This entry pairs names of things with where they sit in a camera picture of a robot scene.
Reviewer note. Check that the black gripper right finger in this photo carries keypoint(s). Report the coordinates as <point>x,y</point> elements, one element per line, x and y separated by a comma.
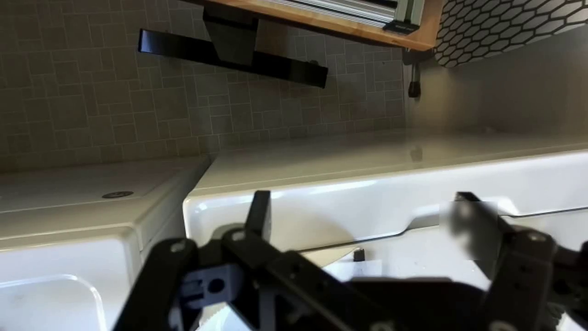
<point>520,268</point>

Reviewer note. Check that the wooden cart board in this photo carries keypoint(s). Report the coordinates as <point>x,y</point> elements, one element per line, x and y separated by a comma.
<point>318,18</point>

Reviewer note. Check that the white top-load washer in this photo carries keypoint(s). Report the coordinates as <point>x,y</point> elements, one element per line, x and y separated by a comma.
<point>367,184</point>

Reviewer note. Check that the black stand base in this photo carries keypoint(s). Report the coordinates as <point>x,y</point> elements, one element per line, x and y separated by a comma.
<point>281,64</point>

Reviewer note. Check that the aluminium extrusion rail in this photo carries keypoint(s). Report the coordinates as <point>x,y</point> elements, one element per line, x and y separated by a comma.
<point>360,9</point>

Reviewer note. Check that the black levelling foot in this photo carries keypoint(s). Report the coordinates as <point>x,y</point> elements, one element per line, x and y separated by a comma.
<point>413,85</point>

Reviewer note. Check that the black hexagon mesh panel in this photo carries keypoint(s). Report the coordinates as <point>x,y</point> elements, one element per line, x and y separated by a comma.
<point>507,24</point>

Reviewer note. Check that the white utility sink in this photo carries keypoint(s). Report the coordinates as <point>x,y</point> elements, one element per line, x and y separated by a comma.
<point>60,202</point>

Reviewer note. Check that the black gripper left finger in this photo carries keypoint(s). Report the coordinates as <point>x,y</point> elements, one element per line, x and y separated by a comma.
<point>294,276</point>

